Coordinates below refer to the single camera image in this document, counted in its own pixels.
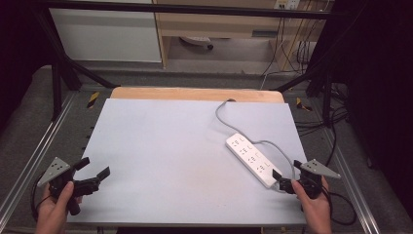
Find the black metal frame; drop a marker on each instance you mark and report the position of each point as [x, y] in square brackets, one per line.
[195, 9]

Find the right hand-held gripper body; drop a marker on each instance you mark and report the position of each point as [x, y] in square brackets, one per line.
[315, 169]

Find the person's left hand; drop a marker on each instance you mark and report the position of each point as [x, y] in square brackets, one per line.
[52, 211]

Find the white wall socket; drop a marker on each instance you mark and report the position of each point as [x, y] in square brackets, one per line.
[287, 4]

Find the person's right hand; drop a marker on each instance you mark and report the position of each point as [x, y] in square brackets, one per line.
[313, 209]

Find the white chair base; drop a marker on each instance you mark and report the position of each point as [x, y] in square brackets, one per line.
[196, 40]

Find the black curtain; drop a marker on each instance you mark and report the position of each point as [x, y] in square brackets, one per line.
[383, 81]
[19, 42]

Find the wooden table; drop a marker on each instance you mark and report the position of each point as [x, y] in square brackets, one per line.
[195, 94]

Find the white cabinet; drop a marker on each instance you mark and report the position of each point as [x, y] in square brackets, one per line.
[104, 35]

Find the light wooden desk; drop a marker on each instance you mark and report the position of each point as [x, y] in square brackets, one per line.
[211, 24]

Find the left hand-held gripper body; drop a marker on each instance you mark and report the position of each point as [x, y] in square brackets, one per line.
[54, 170]

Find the light grey table mat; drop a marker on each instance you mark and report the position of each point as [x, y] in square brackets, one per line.
[162, 162]

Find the yellow black tape strip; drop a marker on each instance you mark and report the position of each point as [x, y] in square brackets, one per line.
[93, 99]
[302, 104]

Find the white power strip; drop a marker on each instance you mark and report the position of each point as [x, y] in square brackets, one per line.
[250, 156]

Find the aluminium rail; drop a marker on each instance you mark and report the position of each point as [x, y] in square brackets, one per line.
[354, 191]
[35, 159]

